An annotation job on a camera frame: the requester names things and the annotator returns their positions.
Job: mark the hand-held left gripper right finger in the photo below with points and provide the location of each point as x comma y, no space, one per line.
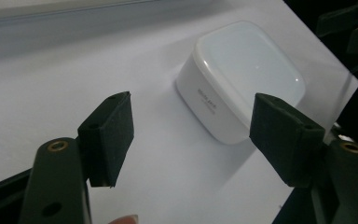
282,137

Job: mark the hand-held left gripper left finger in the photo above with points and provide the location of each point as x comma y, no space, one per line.
112,137

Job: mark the white square lidded box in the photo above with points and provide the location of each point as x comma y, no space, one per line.
245,71

